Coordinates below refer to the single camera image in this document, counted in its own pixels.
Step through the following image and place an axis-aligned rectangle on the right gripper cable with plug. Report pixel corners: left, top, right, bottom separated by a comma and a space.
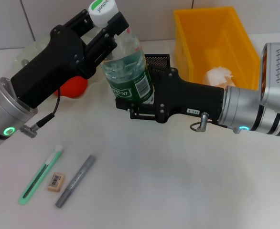
190, 112, 211, 133

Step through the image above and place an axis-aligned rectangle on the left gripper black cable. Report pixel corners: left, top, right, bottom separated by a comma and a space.
20, 88, 61, 138

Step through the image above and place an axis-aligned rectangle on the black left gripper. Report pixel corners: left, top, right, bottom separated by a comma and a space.
11, 9, 129, 108

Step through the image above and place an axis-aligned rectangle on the green utility knife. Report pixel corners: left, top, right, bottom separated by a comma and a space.
17, 144, 65, 206

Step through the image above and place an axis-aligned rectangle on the beige eraser with barcode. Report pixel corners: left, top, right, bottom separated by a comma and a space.
47, 172, 66, 192

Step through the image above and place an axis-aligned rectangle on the yellow plastic bin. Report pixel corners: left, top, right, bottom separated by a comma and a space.
173, 6, 262, 91

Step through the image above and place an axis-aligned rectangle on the grey marker pen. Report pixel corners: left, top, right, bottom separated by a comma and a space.
55, 155, 97, 209

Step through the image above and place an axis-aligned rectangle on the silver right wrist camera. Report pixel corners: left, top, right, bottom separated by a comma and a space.
258, 42, 280, 110

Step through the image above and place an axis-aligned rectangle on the black mesh pen holder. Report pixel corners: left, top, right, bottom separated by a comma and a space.
144, 53, 172, 72

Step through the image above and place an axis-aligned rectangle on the clear bottle with green label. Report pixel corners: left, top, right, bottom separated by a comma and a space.
87, 0, 155, 105

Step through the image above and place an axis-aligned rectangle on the pale green glass fruit plate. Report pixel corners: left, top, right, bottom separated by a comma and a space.
15, 35, 112, 102

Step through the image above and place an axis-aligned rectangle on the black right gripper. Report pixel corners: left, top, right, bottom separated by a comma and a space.
115, 66, 226, 125

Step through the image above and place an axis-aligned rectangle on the white paper ball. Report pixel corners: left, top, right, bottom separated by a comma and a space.
203, 66, 235, 86

